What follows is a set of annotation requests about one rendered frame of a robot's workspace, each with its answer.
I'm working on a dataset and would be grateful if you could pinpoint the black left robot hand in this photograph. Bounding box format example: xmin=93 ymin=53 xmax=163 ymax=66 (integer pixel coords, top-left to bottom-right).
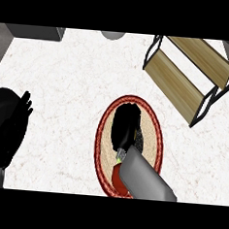
xmin=0 ymin=87 xmax=36 ymax=180

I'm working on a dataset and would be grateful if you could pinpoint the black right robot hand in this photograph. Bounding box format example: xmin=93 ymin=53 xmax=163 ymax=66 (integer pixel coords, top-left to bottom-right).
xmin=109 ymin=101 xmax=144 ymax=154

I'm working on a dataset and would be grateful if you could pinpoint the dark speckled squash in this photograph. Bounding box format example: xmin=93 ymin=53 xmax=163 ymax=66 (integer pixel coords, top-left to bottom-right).
xmin=133 ymin=126 xmax=146 ymax=152

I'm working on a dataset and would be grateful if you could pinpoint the oval red-rimmed woven placemat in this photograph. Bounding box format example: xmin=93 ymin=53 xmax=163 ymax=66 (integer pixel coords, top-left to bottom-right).
xmin=89 ymin=92 xmax=168 ymax=202

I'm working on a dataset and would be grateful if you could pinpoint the black-framed wooden tiered shelf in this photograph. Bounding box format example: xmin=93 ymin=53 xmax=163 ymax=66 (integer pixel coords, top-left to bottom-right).
xmin=137 ymin=33 xmax=229 ymax=131

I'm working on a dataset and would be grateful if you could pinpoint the red round vegetable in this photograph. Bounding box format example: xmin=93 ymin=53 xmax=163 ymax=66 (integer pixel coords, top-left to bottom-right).
xmin=109 ymin=163 xmax=135 ymax=198

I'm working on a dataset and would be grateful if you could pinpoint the grey round object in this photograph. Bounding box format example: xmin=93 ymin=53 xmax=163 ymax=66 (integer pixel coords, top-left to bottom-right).
xmin=99 ymin=30 xmax=127 ymax=43

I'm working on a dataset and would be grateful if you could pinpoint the grey box appliance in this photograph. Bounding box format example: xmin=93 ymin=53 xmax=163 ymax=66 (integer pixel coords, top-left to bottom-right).
xmin=4 ymin=22 xmax=67 ymax=44

